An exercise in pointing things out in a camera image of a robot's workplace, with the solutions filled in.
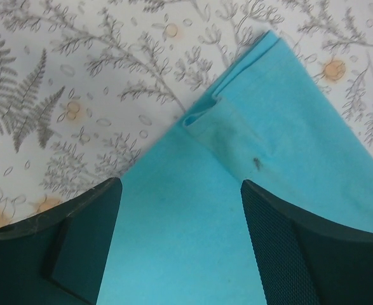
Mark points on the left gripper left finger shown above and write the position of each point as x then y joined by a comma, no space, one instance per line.
59,256

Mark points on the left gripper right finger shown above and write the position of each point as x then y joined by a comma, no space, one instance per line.
303,258

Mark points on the turquoise t shirt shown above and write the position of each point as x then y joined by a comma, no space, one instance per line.
181,236

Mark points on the floral patterned table cloth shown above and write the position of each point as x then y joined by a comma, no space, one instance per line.
88,87

